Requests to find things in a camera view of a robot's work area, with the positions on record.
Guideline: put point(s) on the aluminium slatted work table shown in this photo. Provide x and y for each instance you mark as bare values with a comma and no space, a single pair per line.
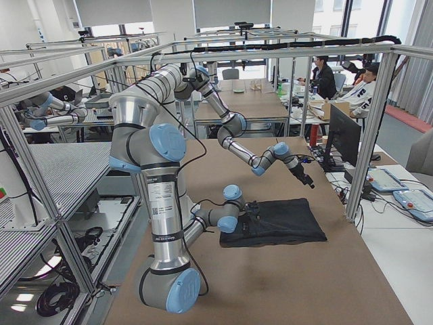
71,172

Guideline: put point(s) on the black computer monitor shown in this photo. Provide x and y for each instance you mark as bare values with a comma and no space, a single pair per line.
344,136

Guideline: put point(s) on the blue teach pendant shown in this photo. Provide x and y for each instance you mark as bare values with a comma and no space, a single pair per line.
382,180
417,202

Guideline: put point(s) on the person in white top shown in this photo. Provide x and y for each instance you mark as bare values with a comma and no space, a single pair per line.
360,96

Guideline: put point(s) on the black t-shirt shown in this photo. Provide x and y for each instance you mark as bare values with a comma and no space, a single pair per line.
281,222

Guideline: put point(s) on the aluminium cage frame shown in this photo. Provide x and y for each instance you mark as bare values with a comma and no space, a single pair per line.
299,46

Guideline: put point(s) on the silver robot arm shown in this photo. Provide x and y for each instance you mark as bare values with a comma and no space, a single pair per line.
230,128
169,281

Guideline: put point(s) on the person in black jacket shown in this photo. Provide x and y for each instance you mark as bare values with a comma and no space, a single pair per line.
323,78

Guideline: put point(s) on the blue teach pendant near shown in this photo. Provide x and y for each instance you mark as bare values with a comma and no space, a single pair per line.
417,202

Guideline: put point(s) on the blue teach pendant far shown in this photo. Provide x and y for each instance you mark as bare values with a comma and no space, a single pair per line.
382,180

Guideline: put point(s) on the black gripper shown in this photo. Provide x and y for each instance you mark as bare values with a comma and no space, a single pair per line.
247,217
300,172

